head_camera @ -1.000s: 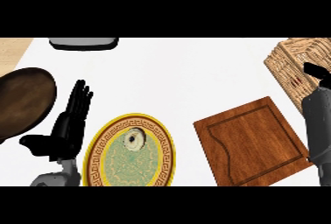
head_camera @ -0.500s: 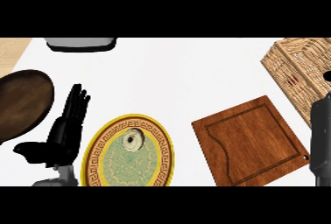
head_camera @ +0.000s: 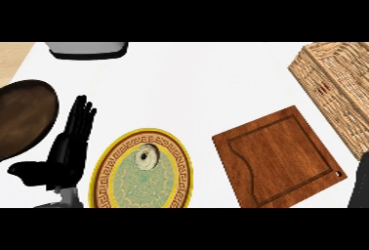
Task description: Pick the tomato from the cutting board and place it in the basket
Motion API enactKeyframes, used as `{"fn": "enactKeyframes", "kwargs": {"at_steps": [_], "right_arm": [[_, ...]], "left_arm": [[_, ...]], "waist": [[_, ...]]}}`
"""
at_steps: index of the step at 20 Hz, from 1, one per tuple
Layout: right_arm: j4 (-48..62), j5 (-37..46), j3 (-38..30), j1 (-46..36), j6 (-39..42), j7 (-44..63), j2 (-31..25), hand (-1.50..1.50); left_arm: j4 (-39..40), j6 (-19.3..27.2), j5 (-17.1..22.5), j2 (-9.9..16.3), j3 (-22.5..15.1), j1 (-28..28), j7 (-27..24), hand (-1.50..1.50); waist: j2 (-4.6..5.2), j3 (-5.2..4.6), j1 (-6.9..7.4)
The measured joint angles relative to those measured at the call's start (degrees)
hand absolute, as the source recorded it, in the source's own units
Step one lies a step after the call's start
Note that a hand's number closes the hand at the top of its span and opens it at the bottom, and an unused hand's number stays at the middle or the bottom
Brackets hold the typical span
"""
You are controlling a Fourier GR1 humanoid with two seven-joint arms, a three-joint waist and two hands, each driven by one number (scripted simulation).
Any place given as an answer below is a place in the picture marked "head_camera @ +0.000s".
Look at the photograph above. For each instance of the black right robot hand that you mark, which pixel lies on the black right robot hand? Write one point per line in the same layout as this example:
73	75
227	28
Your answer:
361	188

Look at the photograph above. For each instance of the tan wicker basket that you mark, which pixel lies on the tan wicker basket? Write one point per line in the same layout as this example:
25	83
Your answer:
337	94

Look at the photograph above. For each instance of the dark brown oval plate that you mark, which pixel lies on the dark brown oval plate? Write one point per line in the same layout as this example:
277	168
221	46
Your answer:
22	115

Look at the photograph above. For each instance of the cream cupcake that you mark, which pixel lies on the cream cupcake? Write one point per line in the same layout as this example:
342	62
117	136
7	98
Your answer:
147	157

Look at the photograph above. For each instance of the grey and black appliance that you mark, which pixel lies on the grey and black appliance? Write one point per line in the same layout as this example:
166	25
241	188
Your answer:
86	49

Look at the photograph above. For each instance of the brown wooden cutting board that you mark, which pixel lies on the brown wooden cutting board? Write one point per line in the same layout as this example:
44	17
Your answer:
281	159

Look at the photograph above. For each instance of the yellow green patterned plate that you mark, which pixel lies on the yellow green patterned plate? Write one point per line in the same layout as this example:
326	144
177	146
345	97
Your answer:
144	182

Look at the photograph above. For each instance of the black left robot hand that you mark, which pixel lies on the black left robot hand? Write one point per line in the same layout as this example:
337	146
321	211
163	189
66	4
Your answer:
67	153

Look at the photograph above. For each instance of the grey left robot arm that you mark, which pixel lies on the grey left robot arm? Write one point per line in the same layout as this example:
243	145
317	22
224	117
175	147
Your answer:
67	199

